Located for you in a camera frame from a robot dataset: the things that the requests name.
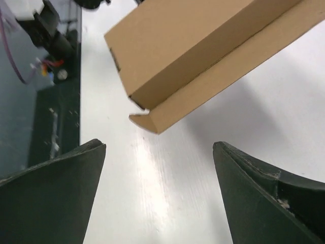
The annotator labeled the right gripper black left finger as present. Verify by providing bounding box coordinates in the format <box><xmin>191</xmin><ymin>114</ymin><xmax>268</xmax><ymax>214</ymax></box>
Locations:
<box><xmin>1</xmin><ymin>139</ymin><xmax>106</xmax><ymax>243</ymax></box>

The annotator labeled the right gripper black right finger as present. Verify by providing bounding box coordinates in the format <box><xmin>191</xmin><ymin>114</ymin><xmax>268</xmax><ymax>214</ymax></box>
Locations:
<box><xmin>213</xmin><ymin>142</ymin><xmax>324</xmax><ymax>243</ymax></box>

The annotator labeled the brown cardboard box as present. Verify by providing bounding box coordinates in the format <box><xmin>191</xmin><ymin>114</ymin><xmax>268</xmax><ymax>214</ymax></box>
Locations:
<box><xmin>104</xmin><ymin>0</ymin><xmax>324</xmax><ymax>134</ymax></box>

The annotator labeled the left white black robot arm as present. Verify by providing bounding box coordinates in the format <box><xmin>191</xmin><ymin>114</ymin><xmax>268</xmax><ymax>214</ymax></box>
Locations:
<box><xmin>15</xmin><ymin>1</ymin><xmax>78</xmax><ymax>60</ymax></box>

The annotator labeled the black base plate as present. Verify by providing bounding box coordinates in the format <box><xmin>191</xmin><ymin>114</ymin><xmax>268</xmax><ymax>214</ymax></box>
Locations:
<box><xmin>27</xmin><ymin>2</ymin><xmax>82</xmax><ymax>166</ymax></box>

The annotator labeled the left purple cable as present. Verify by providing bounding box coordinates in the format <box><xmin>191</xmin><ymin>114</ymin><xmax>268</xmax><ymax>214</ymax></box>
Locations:
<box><xmin>0</xmin><ymin>5</ymin><xmax>39</xmax><ymax>86</ymax></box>

